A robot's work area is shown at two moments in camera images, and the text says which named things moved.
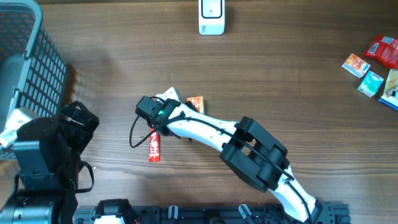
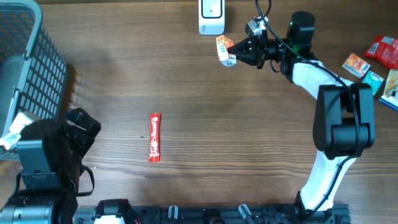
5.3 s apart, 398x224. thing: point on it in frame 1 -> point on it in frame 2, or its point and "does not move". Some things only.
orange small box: [356, 65] does not move
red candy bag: [385, 49] does not move
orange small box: [198, 101] -> [222, 44]
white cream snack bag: [390, 96] does not move
